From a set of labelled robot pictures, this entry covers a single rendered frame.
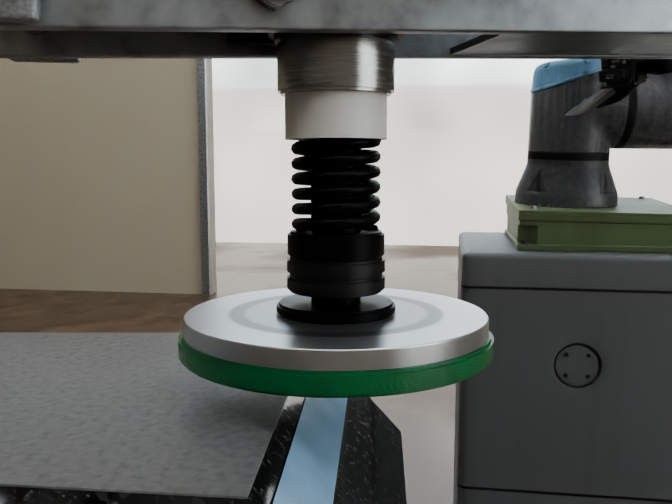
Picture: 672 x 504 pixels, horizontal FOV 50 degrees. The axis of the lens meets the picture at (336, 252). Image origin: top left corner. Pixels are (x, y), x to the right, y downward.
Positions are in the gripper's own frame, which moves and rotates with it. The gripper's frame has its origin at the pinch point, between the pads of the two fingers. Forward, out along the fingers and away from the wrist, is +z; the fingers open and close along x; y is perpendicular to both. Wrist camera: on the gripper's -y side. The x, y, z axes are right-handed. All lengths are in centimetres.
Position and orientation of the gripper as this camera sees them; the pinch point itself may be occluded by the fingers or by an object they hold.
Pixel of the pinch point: (562, 69)
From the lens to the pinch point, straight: 132.5
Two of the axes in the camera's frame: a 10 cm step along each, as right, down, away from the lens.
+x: 1.4, 9.6, 2.3
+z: -7.8, -0.3, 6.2
